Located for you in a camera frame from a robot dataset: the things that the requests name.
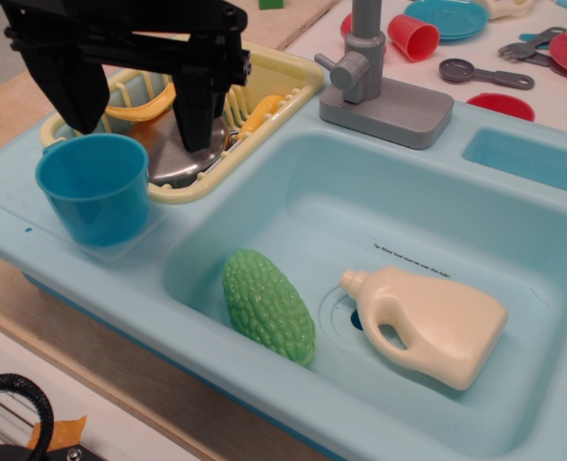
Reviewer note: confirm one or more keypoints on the grey toy faucet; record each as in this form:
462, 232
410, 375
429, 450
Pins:
360, 98

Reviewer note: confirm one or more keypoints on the yellow dish drying rack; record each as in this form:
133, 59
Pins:
273, 72

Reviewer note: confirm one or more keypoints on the yellow toy utensil handle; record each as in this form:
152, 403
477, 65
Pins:
266, 107

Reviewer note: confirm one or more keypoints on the orange plastic utensil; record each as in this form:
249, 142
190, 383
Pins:
148, 111

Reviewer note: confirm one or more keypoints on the teal toy utensil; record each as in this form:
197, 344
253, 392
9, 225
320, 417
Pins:
542, 40

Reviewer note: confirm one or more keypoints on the red plastic bowl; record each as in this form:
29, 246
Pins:
504, 104

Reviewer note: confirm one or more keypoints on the cream toy detergent bottle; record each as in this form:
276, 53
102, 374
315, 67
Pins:
440, 328

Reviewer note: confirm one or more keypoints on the silver metal pot lid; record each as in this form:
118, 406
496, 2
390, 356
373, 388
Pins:
170, 163

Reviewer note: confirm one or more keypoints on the orange tape piece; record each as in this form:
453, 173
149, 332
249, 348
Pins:
65, 434

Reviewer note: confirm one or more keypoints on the blue plastic cup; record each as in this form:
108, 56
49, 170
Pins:
97, 186

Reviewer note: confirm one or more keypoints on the grey toy spoon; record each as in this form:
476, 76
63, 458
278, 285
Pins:
461, 71

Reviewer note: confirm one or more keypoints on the light blue toy sink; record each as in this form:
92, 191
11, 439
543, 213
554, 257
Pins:
485, 205

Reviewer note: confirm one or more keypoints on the teal plastic plate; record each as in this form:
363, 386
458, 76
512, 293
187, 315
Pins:
453, 19

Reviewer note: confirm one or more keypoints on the red plastic cup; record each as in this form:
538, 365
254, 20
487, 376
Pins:
415, 39

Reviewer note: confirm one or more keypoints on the green block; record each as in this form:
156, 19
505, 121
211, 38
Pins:
267, 5

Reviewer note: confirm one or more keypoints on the grey toy fork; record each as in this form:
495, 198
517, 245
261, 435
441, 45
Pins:
522, 51

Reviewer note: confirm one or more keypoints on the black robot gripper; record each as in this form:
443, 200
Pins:
197, 43

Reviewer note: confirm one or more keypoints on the cream plastic object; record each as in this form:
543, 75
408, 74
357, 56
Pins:
498, 9

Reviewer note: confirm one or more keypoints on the green toy bitter melon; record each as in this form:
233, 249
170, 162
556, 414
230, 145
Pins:
264, 306

